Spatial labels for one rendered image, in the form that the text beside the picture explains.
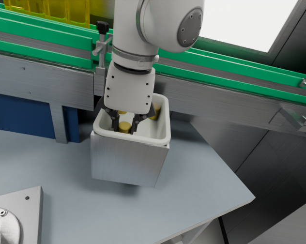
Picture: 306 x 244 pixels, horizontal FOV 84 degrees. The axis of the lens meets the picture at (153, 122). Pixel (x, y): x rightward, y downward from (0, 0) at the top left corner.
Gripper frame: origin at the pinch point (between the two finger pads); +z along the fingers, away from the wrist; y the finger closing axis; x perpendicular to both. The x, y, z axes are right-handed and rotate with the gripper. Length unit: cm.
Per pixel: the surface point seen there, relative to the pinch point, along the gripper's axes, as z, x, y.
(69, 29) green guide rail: -14.3, -20.8, 20.6
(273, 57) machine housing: -17, -41, -54
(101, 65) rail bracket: -9.5, -11.2, 8.9
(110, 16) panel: -17.4, -39.0, 13.1
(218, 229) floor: 98, -21, -76
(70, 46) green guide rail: -11.9, -13.4, 17.5
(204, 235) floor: 98, -16, -64
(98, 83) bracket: -4.2, -11.4, 9.7
